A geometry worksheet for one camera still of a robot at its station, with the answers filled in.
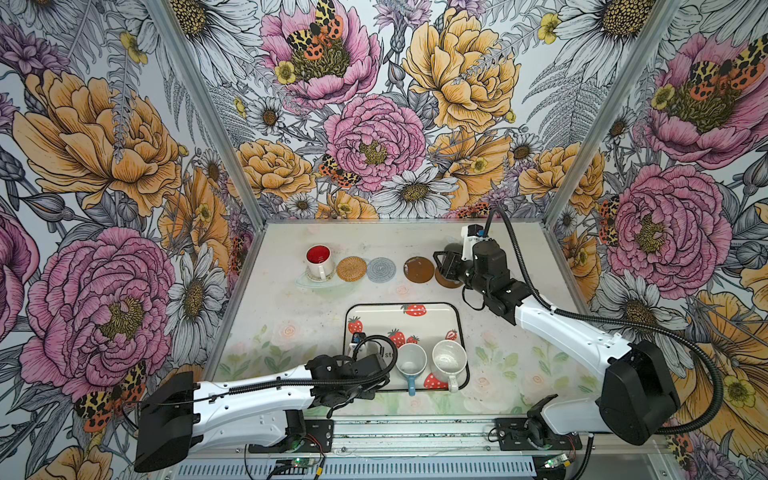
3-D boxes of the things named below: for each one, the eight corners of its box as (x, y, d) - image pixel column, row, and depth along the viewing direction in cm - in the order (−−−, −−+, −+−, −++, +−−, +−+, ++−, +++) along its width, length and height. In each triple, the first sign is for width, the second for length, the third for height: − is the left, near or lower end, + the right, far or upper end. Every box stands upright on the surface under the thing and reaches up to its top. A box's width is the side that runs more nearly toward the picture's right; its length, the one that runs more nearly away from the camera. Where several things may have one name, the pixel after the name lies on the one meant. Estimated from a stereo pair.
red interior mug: (306, 284, 105) (301, 270, 98) (312, 259, 112) (307, 244, 105) (330, 284, 105) (326, 270, 98) (334, 259, 112) (330, 244, 105)
